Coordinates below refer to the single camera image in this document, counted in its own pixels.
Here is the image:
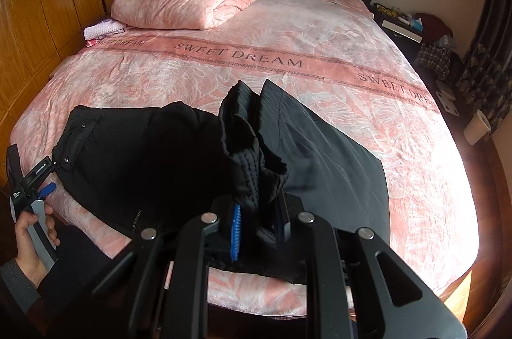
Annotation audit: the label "plaid shirt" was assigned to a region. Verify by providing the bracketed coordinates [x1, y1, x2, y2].
[414, 43, 452, 80]

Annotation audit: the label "white bathroom scale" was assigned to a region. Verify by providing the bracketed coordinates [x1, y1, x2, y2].
[436, 79, 460, 117]

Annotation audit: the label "folded light pink towel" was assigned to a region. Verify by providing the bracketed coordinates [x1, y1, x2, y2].
[83, 19, 127, 47]

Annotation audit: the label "brown wooden wardrobe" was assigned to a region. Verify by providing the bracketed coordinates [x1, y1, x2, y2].
[0, 0, 124, 188]

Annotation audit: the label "pink sweet dream bed cover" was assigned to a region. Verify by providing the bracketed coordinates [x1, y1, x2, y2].
[1, 0, 479, 316]

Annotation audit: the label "dark patterned curtain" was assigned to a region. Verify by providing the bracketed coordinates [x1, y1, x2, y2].
[456, 0, 512, 131]

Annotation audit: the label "left forearm grey sleeve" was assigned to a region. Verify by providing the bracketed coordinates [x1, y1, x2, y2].
[1, 259, 40, 314]

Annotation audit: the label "dark red garment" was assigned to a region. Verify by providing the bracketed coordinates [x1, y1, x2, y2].
[416, 12, 453, 43]

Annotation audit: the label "black quilted pants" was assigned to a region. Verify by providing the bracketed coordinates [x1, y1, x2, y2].
[52, 81, 390, 241]

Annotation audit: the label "black right nightstand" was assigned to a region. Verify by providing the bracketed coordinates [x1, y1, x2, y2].
[372, 3, 423, 63]

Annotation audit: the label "white waste bin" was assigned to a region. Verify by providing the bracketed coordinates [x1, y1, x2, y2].
[463, 109, 491, 146]

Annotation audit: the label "person's left hand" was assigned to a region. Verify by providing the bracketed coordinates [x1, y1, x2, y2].
[15, 211, 48, 287]

